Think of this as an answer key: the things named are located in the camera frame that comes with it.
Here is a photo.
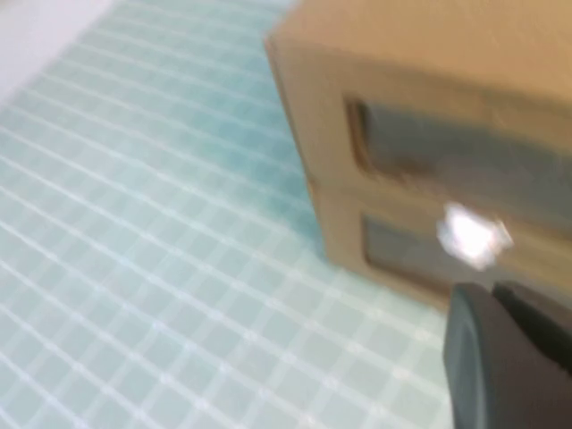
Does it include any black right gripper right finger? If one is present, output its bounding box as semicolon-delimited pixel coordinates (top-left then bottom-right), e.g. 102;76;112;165
492;278;572;373

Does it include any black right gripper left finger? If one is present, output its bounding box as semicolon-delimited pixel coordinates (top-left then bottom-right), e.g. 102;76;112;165
442;282;572;429

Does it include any tan wooden drawer cabinet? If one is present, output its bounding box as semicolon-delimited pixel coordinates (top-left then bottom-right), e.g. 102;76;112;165
272;39;572;316

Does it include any green cutting mat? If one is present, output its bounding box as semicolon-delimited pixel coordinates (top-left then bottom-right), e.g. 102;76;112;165
0;0;458;429

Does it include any white plastic drawer handle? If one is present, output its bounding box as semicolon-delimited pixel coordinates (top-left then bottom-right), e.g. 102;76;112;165
435;201;515;272

